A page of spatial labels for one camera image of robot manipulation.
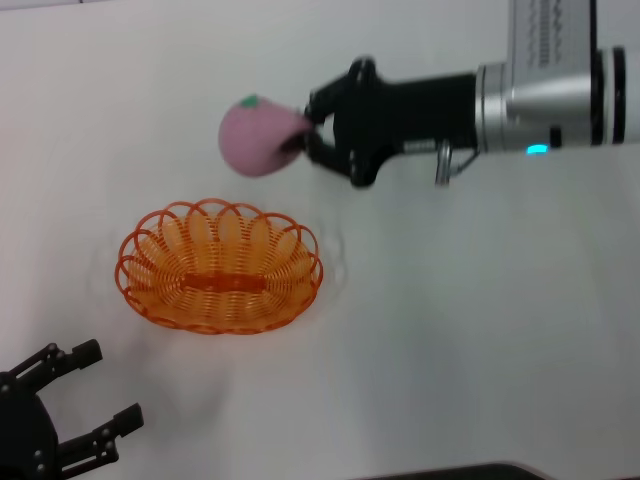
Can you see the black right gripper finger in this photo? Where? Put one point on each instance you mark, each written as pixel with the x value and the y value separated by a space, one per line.
pixel 330 157
pixel 345 87

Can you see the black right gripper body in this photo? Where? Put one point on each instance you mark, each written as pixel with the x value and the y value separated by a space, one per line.
pixel 415 115

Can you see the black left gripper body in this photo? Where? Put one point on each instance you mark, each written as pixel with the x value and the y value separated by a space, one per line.
pixel 22 440

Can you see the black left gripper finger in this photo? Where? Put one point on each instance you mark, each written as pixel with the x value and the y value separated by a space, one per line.
pixel 102 440
pixel 62 360

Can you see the pink toy peach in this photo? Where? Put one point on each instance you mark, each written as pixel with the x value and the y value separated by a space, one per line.
pixel 255 135

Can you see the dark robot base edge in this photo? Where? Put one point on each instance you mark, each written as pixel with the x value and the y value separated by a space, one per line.
pixel 475 474

